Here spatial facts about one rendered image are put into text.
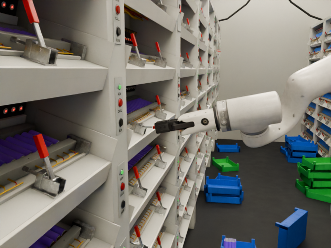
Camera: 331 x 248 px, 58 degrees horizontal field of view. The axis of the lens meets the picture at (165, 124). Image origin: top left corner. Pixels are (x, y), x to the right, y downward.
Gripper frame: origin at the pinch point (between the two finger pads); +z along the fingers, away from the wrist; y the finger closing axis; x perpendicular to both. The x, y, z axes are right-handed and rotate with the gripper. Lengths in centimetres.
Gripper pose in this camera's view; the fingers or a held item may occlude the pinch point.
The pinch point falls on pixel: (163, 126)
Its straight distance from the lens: 84.9
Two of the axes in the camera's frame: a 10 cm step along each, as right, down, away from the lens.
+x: -2.0, -9.7, -1.3
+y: 2.2, -1.8, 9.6
